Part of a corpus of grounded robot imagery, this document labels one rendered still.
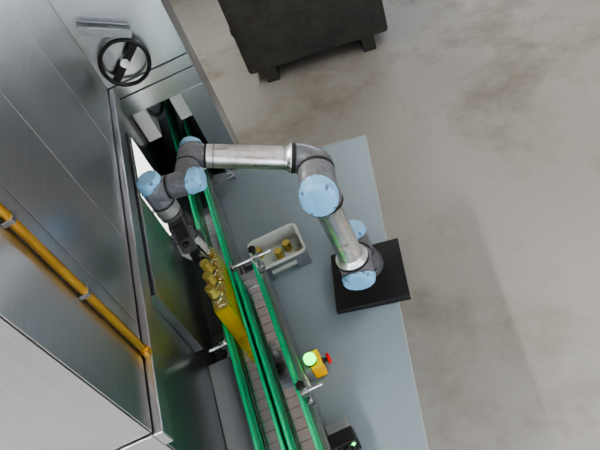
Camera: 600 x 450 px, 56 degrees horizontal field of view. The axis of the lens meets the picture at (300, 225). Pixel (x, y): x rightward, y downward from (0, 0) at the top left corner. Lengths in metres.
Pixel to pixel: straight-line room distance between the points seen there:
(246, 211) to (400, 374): 1.10
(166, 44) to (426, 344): 1.82
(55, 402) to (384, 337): 1.18
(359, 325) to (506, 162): 1.79
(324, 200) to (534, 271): 1.65
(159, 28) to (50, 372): 1.67
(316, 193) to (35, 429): 0.91
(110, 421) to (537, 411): 1.89
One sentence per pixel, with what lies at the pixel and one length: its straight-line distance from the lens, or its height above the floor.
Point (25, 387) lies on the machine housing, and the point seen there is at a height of 1.73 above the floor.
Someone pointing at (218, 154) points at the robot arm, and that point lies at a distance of 1.76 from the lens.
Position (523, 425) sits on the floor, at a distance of 2.70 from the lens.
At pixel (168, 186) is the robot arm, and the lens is 1.69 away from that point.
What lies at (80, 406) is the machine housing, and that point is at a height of 1.60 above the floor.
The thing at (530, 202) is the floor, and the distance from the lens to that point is 3.36.
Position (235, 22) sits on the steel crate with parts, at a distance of 4.53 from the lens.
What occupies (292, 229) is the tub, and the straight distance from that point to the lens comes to 2.37.
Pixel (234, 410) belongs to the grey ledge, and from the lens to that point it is 1.95.
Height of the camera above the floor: 2.52
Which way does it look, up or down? 46 degrees down
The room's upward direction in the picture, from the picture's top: 25 degrees counter-clockwise
